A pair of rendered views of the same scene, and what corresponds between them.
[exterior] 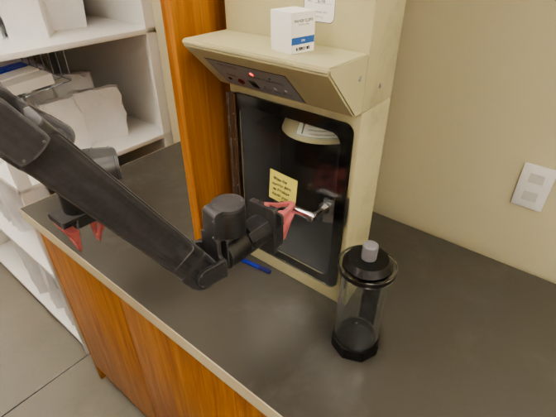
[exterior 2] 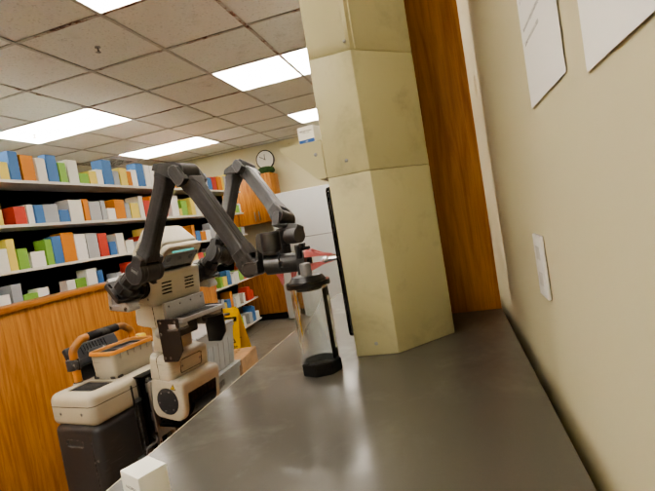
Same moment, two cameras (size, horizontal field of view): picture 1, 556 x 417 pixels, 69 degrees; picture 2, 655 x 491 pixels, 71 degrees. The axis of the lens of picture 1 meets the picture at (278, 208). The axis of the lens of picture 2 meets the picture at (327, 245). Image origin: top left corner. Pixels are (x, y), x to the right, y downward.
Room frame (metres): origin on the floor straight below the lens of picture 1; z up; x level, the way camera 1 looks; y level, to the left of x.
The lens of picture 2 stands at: (0.17, -1.21, 1.30)
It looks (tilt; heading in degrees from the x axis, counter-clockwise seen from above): 3 degrees down; 66
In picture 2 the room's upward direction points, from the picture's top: 9 degrees counter-clockwise
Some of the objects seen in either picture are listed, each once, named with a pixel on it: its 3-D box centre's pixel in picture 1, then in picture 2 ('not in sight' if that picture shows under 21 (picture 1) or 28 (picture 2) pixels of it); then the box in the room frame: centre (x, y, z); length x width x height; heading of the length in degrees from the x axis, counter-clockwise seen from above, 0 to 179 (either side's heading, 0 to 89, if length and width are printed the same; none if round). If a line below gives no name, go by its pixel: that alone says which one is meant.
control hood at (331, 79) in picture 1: (269, 74); (320, 168); (0.73, 0.02, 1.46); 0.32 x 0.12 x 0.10; 51
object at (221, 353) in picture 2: not in sight; (195, 353); (0.52, 2.32, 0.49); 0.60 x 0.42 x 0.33; 51
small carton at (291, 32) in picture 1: (292, 30); (310, 137); (0.69, -0.02, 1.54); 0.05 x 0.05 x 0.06; 40
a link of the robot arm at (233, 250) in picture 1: (231, 245); (274, 262); (0.56, 0.08, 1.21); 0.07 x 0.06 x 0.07; 140
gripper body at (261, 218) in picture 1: (254, 232); (293, 262); (0.61, 0.04, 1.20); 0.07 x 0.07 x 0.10; 50
